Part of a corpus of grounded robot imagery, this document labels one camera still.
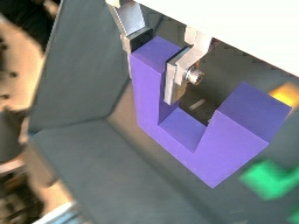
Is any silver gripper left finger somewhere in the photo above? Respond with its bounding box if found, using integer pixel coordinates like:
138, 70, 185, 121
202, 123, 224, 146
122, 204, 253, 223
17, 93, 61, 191
106, 0, 154, 53

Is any green S-shaped block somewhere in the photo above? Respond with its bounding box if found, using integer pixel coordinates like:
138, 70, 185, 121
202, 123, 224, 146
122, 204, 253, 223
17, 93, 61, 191
238, 158, 299, 224

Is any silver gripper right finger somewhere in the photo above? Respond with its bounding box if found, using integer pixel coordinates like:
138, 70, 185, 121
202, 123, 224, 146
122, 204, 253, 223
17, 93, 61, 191
163, 26, 212, 105

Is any purple U-shaped block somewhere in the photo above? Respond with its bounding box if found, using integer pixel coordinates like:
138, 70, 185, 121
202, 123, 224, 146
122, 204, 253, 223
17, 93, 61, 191
130, 37, 292, 187

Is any yellow long bar block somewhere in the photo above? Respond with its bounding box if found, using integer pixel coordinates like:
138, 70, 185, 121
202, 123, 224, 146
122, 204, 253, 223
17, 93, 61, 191
270, 82, 299, 109

